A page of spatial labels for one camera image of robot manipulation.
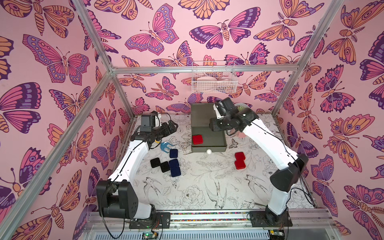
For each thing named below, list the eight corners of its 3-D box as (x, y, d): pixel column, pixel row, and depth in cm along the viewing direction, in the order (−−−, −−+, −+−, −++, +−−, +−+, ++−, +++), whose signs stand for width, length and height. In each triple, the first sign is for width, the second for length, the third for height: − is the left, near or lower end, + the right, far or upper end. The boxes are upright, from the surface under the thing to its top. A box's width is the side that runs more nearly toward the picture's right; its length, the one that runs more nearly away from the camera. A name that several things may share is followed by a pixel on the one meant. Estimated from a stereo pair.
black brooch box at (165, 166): (162, 172, 92) (161, 171, 90) (160, 165, 95) (159, 163, 94) (170, 170, 93) (170, 168, 92) (168, 162, 97) (167, 160, 95)
